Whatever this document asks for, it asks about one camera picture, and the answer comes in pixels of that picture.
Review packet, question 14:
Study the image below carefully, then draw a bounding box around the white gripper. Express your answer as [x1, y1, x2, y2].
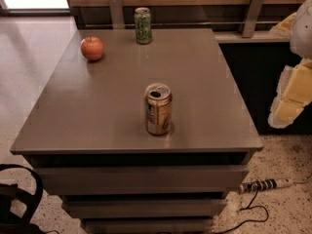
[268, 0, 312, 129]

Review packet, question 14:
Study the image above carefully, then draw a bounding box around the orange soda can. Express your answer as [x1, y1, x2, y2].
[144, 83, 173, 136]

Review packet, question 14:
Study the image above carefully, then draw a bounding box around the green soda can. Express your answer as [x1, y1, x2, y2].
[135, 7, 152, 44]

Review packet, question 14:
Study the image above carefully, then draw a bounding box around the white power strip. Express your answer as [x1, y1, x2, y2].
[239, 178, 293, 194]

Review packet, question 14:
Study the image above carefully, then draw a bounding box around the red apple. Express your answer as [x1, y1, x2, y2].
[80, 36, 104, 61]

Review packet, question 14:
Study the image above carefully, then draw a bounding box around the grey drawer cabinet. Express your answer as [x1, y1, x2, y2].
[12, 29, 262, 234]

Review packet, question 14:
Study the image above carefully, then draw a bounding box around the black chair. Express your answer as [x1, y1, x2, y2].
[0, 164, 45, 234]

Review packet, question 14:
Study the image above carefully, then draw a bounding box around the right metal bracket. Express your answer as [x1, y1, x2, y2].
[241, 0, 264, 38]

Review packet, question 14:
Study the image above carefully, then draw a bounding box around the metal bracket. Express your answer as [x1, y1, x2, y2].
[108, 0, 125, 29]
[241, 0, 264, 38]

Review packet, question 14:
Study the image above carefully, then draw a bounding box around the black cable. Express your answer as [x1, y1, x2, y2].
[213, 187, 270, 234]

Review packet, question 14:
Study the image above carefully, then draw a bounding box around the left metal bracket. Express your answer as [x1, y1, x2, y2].
[108, 0, 125, 29]

